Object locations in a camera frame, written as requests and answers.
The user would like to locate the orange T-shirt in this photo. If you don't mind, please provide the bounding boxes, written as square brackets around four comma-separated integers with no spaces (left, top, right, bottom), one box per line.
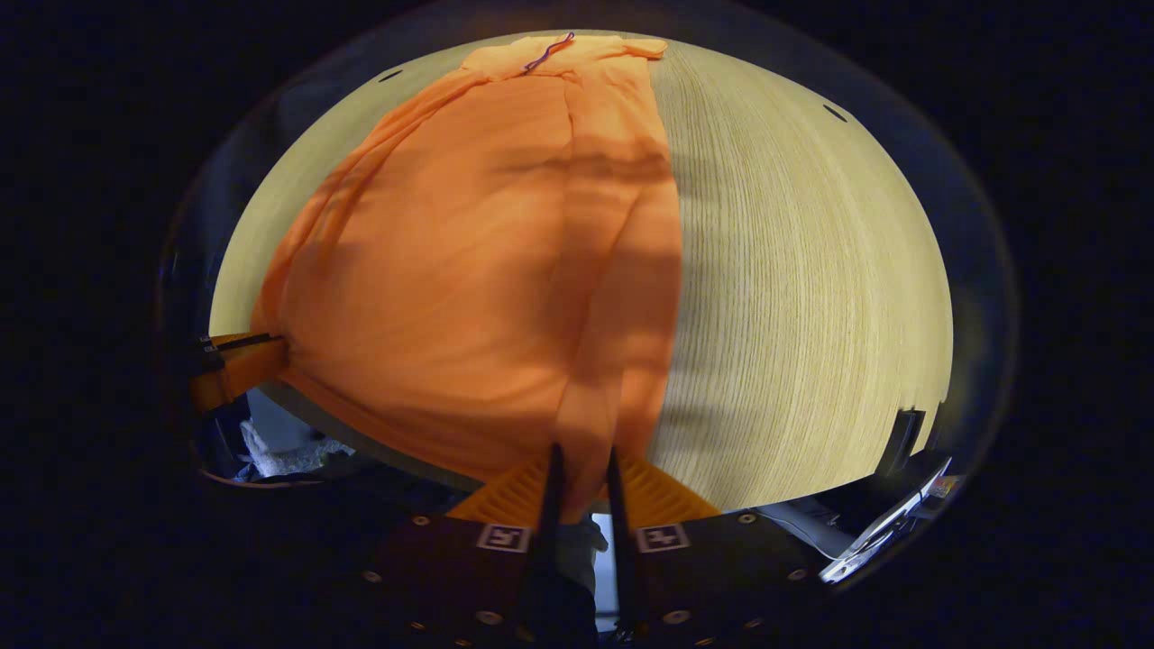
[251,32,684,526]

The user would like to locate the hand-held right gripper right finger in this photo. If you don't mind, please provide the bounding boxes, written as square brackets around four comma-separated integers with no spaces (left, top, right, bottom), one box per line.
[606,446,835,649]

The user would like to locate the white flat device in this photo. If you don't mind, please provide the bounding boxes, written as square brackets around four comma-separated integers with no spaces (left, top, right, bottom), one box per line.
[819,455,954,585]

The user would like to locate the black rectangular object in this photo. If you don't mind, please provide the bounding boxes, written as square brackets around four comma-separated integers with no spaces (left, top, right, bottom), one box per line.
[882,408,928,477]

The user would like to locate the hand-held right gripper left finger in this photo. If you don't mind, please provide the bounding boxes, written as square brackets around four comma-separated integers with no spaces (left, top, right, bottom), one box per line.
[356,442,578,649]

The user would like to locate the white crumpled cloth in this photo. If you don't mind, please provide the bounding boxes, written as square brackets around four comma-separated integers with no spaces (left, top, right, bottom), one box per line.
[236,419,357,480]

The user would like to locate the grey cloth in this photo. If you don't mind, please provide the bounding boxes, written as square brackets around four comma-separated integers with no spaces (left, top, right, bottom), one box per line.
[557,514,610,596]

